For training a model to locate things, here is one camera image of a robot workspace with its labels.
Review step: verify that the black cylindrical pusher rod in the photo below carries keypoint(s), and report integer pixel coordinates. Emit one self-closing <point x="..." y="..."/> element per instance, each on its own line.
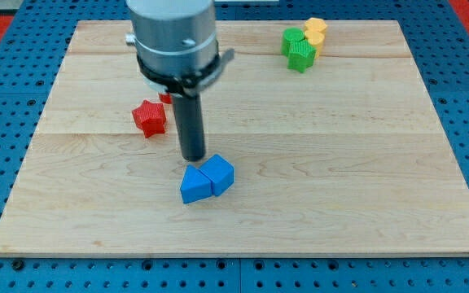
<point x="189" y="121"/>

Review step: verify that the black clamp ring mount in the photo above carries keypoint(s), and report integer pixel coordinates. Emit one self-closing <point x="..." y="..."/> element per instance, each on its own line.
<point x="190" y="84"/>

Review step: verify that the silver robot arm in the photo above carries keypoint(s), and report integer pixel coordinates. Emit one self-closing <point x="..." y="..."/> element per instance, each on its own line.
<point x="178" y="54"/>

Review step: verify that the yellow hexagon block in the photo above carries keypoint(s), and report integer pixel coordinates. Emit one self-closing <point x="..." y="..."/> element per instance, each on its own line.
<point x="315" y="24"/>

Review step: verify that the small red block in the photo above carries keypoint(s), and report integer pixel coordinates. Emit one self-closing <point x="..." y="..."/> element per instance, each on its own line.
<point x="165" y="98"/>

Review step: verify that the red star block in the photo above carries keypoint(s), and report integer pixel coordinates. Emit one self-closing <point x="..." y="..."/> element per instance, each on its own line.
<point x="150" y="118"/>

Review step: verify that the blue cube block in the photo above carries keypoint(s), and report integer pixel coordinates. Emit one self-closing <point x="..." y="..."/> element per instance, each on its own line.
<point x="220" y="172"/>

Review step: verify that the blue triangle block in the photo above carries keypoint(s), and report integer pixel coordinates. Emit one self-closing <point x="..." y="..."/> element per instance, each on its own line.
<point x="195" y="185"/>

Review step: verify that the green cylinder block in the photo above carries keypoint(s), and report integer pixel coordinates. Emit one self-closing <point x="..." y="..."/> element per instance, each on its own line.
<point x="289" y="36"/>

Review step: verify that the green star block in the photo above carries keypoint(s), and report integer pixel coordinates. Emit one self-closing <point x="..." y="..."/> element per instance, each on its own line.
<point x="300" y="56"/>

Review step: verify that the yellow cylinder block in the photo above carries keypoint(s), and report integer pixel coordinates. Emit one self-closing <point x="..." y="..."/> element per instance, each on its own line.
<point x="316" y="40"/>

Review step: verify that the light wooden board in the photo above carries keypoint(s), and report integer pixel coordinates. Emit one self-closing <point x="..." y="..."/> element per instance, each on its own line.
<point x="347" y="159"/>

